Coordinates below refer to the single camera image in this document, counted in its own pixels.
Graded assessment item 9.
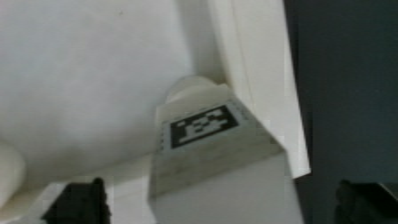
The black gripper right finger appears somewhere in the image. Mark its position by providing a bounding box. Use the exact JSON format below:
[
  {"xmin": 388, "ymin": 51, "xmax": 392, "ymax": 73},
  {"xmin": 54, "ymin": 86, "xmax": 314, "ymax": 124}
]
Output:
[{"xmin": 335, "ymin": 180, "xmax": 398, "ymax": 224}]

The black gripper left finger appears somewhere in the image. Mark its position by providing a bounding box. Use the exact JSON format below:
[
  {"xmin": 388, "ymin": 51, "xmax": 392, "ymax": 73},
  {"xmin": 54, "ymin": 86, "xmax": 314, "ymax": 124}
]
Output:
[{"xmin": 42, "ymin": 178, "xmax": 111, "ymax": 224}]

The white leg with tag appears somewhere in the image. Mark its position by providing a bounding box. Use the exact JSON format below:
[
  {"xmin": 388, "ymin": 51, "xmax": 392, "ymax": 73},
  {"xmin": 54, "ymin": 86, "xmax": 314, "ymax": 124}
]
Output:
[{"xmin": 150, "ymin": 76, "xmax": 285, "ymax": 200}]

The white square tabletop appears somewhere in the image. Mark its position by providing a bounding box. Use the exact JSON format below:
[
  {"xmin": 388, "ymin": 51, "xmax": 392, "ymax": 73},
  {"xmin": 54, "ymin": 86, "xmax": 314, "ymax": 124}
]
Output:
[{"xmin": 0, "ymin": 0, "xmax": 312, "ymax": 224}]

